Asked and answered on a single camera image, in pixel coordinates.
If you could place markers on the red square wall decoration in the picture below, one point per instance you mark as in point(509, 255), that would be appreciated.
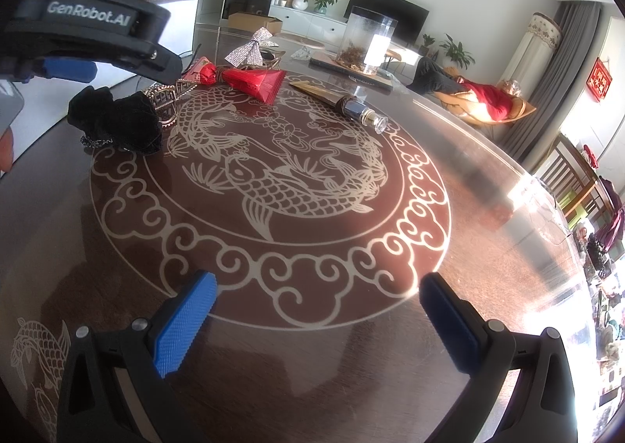
point(599, 79)

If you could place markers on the small green potted plant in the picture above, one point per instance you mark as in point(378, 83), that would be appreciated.
point(427, 42)

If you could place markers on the dark slatted wooden chair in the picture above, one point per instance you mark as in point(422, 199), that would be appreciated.
point(566, 169)

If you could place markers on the clear crystal ornament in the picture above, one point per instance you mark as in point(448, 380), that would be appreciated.
point(301, 54)

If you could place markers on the dark patterned desktop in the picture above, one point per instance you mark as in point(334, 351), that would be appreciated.
point(342, 374)

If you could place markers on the covered standing air conditioner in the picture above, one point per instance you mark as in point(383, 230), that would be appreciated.
point(532, 47)

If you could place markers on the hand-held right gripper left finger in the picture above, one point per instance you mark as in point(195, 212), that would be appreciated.
point(188, 321)

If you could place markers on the brown cardboard carton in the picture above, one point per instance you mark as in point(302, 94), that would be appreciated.
point(254, 23)

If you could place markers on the silver metal hair clip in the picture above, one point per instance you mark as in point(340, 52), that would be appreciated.
point(163, 97)

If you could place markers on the purple cloth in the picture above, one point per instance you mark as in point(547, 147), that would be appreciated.
point(613, 223)

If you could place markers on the black flat television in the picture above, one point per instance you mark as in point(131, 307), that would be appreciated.
point(410, 18)

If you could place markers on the leafy green potted plant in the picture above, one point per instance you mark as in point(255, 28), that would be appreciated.
point(456, 52)

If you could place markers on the black velvet scrunchie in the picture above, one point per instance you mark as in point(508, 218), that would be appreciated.
point(117, 118)

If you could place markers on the dark hardcover book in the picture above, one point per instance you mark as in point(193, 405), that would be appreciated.
point(322, 61)

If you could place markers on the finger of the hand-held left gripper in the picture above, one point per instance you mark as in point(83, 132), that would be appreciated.
point(68, 70)

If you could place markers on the clear glass jar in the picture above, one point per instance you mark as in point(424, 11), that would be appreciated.
point(359, 40)

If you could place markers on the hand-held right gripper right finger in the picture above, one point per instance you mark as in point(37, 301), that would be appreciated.
point(447, 321)

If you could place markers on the grey curtain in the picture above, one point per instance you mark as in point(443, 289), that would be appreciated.
point(571, 81)

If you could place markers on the white television cabinet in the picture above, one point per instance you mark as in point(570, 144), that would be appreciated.
point(312, 23)

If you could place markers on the wooden lounge chair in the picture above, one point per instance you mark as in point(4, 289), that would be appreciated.
point(525, 111)

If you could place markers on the wooden comb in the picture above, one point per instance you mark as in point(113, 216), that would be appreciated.
point(317, 91)

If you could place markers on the silver glitter bow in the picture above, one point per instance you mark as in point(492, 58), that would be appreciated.
point(251, 47)

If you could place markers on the small glass perfume bottle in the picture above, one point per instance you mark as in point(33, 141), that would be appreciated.
point(361, 113)

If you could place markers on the large red candy packet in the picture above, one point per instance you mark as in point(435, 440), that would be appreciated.
point(259, 84)

